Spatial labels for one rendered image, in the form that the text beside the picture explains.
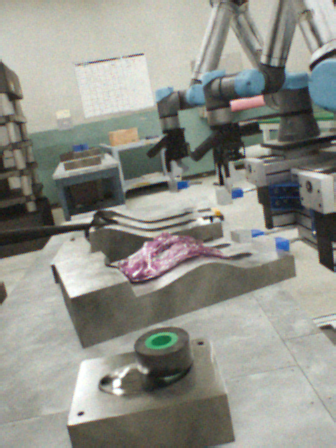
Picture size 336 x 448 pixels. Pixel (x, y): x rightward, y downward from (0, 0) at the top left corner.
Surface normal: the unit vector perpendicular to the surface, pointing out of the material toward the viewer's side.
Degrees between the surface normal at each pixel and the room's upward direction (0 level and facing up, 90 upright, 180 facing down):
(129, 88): 90
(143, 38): 90
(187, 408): 90
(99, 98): 90
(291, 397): 0
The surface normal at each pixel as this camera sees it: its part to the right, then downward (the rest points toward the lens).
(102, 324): 0.35, 0.16
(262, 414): -0.18, -0.96
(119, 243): 0.06, 0.22
